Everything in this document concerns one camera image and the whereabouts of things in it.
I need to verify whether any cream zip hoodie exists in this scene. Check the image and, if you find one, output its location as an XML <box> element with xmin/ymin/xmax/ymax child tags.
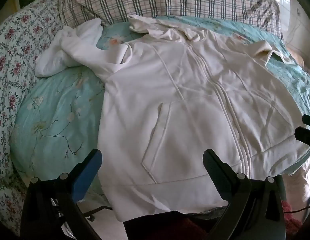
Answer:
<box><xmin>94</xmin><ymin>15</ymin><xmax>310</xmax><ymax>222</ymax></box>

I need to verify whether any black chair base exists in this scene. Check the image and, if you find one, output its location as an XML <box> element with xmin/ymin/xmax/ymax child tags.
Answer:
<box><xmin>81</xmin><ymin>203</ymin><xmax>113</xmax><ymax>222</ymax></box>

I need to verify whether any teal floral quilt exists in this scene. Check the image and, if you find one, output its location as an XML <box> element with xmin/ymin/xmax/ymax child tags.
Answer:
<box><xmin>9</xmin><ymin>15</ymin><xmax>310</xmax><ymax>205</ymax></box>

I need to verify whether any plaid pillow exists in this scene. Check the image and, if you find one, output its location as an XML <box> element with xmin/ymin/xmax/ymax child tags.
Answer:
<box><xmin>57</xmin><ymin>0</ymin><xmax>283</xmax><ymax>34</ymax></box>

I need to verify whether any pink flower print bedsheet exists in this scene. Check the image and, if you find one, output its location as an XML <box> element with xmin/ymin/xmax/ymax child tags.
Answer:
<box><xmin>0</xmin><ymin>0</ymin><xmax>63</xmax><ymax>232</ymax></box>

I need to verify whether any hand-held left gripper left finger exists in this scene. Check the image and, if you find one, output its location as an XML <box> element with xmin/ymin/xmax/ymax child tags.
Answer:
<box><xmin>20</xmin><ymin>149</ymin><xmax>103</xmax><ymax>240</ymax></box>

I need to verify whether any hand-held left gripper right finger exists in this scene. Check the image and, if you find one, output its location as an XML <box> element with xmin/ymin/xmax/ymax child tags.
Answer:
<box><xmin>203</xmin><ymin>149</ymin><xmax>287</xmax><ymax>240</ymax></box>

